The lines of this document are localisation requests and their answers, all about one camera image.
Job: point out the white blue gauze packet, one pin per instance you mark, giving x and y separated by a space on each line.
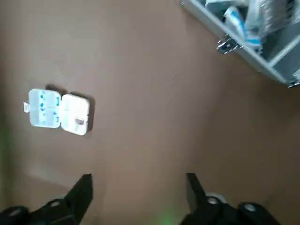
236 18

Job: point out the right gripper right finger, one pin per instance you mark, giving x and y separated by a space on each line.
206 213

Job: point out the aluminium case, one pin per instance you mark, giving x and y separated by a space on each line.
255 62

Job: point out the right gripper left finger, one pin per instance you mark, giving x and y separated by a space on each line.
70 211

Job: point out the small white medicine box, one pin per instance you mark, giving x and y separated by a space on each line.
75 110

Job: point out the white paper packet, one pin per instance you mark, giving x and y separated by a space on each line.
220 4

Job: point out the clear plastic bag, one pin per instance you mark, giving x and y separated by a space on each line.
264 16

